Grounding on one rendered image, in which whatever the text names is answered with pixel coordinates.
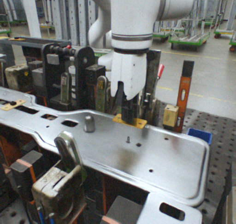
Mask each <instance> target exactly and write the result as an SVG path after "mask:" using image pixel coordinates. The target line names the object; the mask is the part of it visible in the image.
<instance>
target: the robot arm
mask: <svg viewBox="0 0 236 224"><path fill-rule="evenodd" d="M92 1H93V2H95V3H96V4H97V5H98V6H99V16H98V19H97V20H96V21H95V23H94V24H93V25H92V26H91V28H90V29H89V32H88V43H89V45H90V46H91V47H92V48H96V49H112V50H111V51H110V53H108V54H106V55H103V56H101V57H100V58H99V59H98V65H103V66H106V69H107V72H106V77H108V79H109V81H110V82H111V96H112V97H115V96H116V95H117V102H116V105H117V106H120V107H121V120H123V121H125V122H129V123H133V122H134V118H137V116H138V104H137V103H138V102H139V92H140V90H141V89H142V88H144V86H145V82H146V67H147V54H146V53H148V52H149V47H151V46H152V41H153V25H154V22H155V21H175V20H180V19H183V18H185V17H186V16H187V15H188V14H189V12H190V11H191V10H192V8H193V4H194V0H92ZM124 99H127V100H128V101H126V100H124Z"/></svg>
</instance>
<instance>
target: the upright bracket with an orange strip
mask: <svg viewBox="0 0 236 224"><path fill-rule="evenodd" d="M194 63H195V61H189V60H184V61H183V70H182V74H181V77H180V83H179V89H178V96H177V104H176V106H178V114H177V122H178V118H179V117H180V123H179V124H178V123H177V122H176V125H175V127H174V132H177V133H182V132H183V124H184V119H185V114H186V108H187V103H188V97H189V90H190V85H191V82H192V74H193V69H194ZM183 90H185V95H184V98H182V95H183Z"/></svg>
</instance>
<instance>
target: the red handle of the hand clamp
mask: <svg viewBox="0 0 236 224"><path fill-rule="evenodd" d="M164 68H165V66H164V65H163V64H159V70H158V77H157V83H158V80H159V79H160V77H161V74H162V73H163V70H164ZM150 96H151V94H147V96H146V99H144V102H145V103H146V104H149V103H150Z"/></svg>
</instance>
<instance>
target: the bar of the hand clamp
mask: <svg viewBox="0 0 236 224"><path fill-rule="evenodd" d="M146 54H147V67H146V82H145V86H144V88H143V89H142V97H141V107H143V106H144V105H145V102H144V99H146V94H147V93H148V94H151V96H150V103H149V108H150V109H151V108H152V101H153V99H154V98H155V92H156V84H157V77H158V70H159V61H160V54H161V50H156V49H149V52H148V53H146Z"/></svg>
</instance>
